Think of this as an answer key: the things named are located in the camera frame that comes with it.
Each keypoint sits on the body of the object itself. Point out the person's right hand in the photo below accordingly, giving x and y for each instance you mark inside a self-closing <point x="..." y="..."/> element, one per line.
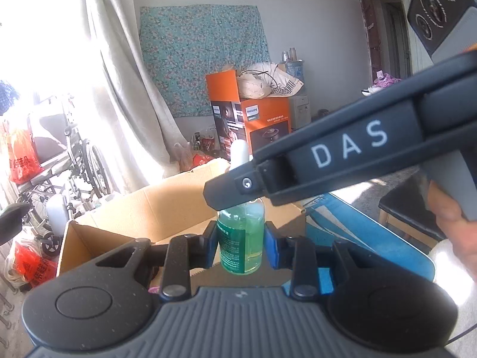
<point x="451" y="227"/>

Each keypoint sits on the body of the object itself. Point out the blue water bottle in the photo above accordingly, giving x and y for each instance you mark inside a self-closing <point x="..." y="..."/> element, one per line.
<point x="296" y="72"/>

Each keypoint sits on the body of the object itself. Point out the white pillow with checked cloth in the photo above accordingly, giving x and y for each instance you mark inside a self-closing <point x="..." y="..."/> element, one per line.
<point x="261" y="82"/>

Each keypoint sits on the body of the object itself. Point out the grey folding wheelchair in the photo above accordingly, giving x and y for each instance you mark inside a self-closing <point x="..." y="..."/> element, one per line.
<point x="56" y="141"/>

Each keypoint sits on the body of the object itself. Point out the floral wall cloth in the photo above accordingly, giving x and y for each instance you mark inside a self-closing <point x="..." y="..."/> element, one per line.
<point x="186" y="63"/>

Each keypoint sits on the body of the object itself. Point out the pink patterned cloth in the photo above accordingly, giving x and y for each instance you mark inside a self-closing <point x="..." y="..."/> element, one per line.
<point x="387" y="80"/>

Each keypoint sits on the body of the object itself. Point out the pink object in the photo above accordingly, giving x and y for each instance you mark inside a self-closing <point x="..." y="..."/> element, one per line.
<point x="152" y="290"/>

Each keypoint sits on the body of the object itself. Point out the clear plastic bag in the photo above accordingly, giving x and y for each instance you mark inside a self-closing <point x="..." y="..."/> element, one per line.
<point x="184" y="158"/>

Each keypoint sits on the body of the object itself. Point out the beige curtain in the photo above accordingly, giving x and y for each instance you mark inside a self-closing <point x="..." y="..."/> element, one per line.
<point x="123" y="82"/>

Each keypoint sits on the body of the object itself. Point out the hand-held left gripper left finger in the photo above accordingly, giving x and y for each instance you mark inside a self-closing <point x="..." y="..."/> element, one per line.
<point x="211" y="242"/>

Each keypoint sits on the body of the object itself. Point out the cluster of bottles and jars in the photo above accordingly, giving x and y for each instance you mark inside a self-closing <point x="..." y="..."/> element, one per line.
<point x="207" y="141"/>

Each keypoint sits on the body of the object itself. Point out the brown wooden door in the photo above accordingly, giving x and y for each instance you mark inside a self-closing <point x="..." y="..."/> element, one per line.
<point x="369" y="37"/>

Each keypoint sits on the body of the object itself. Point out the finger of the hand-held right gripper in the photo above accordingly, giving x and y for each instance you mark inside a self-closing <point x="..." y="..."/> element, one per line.
<point x="231" y="188"/>

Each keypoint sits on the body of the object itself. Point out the green dropper bottle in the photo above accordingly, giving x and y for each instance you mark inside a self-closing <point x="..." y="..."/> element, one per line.
<point x="242" y="238"/>

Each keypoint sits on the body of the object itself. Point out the grey wheelchair calf pad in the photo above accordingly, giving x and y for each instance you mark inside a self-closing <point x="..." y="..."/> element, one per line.
<point x="56" y="209"/>

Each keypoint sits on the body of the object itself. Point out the brown cardboard box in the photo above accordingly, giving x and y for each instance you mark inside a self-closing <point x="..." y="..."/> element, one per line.
<point x="149" y="209"/>

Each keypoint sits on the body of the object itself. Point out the hanging plaid clothes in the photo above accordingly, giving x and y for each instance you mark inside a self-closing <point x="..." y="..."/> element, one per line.
<point x="7" y="95"/>

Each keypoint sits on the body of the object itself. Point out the white shoe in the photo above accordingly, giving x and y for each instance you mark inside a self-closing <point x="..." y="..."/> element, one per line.
<point x="369" y="90"/>

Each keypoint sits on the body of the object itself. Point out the red printed bag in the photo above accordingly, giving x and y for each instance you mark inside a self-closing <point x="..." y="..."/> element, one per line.
<point x="203" y="159"/>

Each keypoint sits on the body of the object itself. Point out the black stool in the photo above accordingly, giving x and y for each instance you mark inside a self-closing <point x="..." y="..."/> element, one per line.
<point x="406" y="205"/>

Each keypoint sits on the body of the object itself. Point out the red plastic bag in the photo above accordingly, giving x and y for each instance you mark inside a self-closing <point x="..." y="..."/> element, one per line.
<point x="22" y="156"/>
<point x="33" y="264"/>

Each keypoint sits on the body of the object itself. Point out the white water dispenser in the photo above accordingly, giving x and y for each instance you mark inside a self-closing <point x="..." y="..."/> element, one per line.
<point x="300" y="113"/>

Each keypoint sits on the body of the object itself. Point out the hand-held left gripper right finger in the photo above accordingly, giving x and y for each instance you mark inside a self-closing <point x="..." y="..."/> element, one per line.
<point x="270" y="246"/>

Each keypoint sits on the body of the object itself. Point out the orange appliance box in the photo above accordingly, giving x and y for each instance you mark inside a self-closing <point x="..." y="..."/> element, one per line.
<point x="268" y="126"/>

